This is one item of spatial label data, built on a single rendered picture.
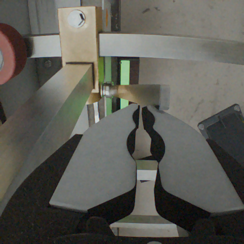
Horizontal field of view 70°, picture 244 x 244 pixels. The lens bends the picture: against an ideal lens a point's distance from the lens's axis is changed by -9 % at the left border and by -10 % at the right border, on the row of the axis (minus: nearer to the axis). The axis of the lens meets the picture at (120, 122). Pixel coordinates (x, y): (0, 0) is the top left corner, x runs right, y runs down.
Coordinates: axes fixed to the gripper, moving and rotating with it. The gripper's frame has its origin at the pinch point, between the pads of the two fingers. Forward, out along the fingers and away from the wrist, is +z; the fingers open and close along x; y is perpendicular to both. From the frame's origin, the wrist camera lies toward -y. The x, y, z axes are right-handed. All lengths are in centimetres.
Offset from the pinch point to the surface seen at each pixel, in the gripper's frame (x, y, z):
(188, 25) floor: 30, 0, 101
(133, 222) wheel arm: 2, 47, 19
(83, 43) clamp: -6.9, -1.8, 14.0
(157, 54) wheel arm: 2.7, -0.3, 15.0
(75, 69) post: -7.4, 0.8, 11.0
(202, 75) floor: 43, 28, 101
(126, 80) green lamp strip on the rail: -1.8, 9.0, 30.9
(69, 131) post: -5.9, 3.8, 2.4
